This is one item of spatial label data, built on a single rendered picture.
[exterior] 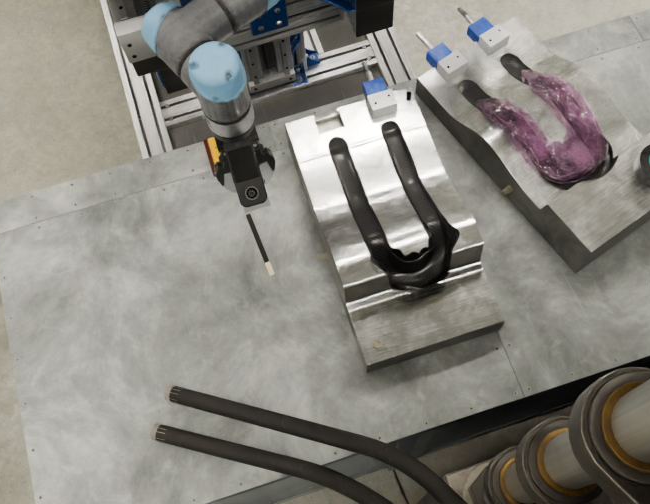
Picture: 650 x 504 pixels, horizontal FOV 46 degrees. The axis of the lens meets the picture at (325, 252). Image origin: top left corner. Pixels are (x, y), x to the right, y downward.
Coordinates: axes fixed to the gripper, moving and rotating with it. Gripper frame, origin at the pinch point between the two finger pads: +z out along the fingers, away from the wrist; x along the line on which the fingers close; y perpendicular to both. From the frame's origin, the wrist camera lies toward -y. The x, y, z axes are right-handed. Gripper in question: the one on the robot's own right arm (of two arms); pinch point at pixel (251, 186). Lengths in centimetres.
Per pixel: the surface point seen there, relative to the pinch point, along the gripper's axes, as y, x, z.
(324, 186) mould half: -1.0, -13.3, 6.6
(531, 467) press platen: -62, -20, -34
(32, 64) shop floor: 119, 58, 95
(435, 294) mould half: -27.1, -26.1, 8.9
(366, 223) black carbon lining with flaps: -11.5, -18.1, 4.8
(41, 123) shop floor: 95, 59, 95
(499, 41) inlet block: 19, -57, 7
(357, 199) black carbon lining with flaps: -5.3, -18.5, 7.2
